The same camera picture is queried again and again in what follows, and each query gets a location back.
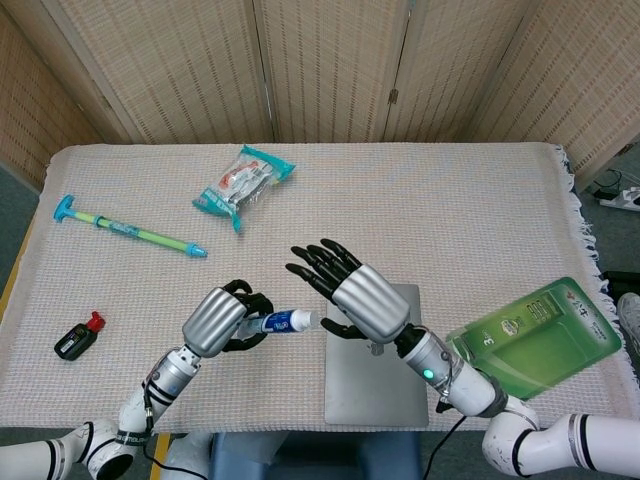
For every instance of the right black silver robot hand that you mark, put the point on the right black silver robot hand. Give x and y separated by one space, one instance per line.
370 300

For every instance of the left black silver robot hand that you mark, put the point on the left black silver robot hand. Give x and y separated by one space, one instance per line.
212 325

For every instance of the blue and white toothpaste tube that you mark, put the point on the blue and white toothpaste tube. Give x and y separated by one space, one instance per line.
285 322

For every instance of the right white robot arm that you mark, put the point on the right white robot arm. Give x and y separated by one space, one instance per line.
470 387

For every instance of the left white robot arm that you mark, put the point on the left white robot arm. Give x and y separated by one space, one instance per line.
135 415

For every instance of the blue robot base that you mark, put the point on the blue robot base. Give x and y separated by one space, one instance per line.
310 457

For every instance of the small black red bottle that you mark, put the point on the small black red bottle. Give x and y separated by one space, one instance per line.
75 342

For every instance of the grey closed laptop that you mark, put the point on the grey closed laptop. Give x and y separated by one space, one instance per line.
370 390

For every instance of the beige woven tablecloth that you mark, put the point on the beige woven tablecloth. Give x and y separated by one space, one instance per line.
425 210

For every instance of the green blue toy water syringe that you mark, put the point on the green blue toy water syringe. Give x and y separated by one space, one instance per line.
125 230

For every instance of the teal snack bag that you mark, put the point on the teal snack bag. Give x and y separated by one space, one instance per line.
242 185

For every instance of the green plastic package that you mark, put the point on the green plastic package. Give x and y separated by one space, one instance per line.
540 340

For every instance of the brass screen hinge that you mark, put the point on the brass screen hinge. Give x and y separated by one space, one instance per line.
393 96

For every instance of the woven folding screen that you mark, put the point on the woven folding screen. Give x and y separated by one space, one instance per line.
325 65

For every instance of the black object on floor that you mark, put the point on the black object on floor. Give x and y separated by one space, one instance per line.
622 282

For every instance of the white shoe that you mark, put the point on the white shoe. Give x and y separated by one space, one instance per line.
631 315

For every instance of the white power strip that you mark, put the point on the white power strip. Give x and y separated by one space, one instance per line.
622 200

